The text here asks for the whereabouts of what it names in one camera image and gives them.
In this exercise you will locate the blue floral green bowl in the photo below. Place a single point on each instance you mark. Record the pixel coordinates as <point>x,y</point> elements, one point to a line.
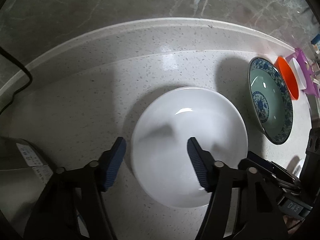
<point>271,100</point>

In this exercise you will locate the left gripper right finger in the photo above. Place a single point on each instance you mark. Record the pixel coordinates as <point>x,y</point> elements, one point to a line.
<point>203,164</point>

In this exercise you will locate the small white bowl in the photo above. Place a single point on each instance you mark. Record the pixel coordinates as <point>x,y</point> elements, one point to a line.
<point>300,73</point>

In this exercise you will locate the orange plastic bowl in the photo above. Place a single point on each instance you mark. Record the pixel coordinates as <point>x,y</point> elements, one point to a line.
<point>288,76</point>

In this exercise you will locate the white shallow bowl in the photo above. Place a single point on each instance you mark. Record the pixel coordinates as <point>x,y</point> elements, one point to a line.
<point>177,141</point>

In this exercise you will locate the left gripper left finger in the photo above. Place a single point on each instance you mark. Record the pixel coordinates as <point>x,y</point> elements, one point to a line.
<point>111,161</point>

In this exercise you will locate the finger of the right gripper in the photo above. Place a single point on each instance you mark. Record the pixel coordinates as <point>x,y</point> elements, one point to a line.
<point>268,168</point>

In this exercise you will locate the stainless steel rice cooker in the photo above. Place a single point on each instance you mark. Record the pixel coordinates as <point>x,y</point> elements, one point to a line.
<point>21,155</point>

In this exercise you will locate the person right hand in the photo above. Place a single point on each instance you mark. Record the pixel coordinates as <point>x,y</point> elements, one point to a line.
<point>291,222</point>

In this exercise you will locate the large white plate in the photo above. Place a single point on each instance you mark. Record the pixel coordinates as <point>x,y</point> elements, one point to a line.
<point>295,166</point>

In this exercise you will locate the purple plastic basin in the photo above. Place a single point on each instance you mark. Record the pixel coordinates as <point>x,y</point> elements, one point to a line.
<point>309,86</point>

